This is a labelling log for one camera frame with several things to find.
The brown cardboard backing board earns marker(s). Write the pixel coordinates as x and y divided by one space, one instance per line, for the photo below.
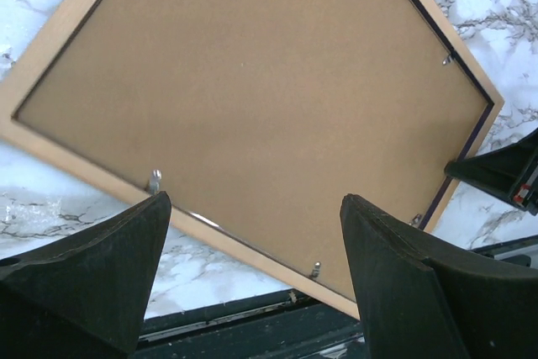
261 115

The blue wooden picture frame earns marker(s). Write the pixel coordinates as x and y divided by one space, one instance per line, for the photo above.
58 32

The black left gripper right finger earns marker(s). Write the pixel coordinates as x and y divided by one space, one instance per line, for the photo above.
421 297

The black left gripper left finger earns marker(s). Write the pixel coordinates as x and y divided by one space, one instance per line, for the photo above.
85 296

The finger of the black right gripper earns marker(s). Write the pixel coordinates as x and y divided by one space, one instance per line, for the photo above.
508 174

